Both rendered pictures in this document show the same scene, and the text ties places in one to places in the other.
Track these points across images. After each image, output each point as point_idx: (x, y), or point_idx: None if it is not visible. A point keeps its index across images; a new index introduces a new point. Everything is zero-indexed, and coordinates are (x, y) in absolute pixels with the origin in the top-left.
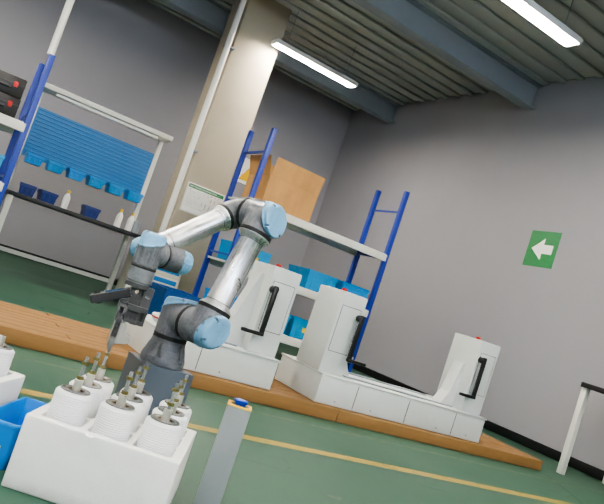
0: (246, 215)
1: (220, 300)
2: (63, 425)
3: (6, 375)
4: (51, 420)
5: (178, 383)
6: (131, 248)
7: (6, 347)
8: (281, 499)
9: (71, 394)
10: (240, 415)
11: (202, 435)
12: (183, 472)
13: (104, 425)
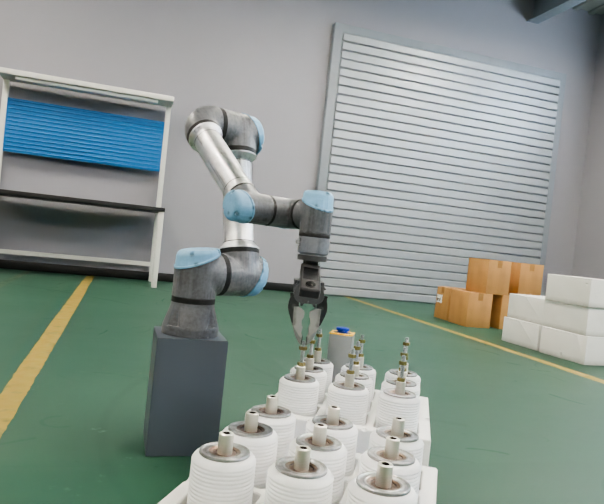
0: (238, 134)
1: (253, 240)
2: (428, 427)
3: None
4: (425, 431)
5: (407, 337)
6: (243, 210)
7: None
8: (239, 397)
9: (418, 397)
10: (353, 340)
11: (53, 396)
12: (225, 427)
13: None
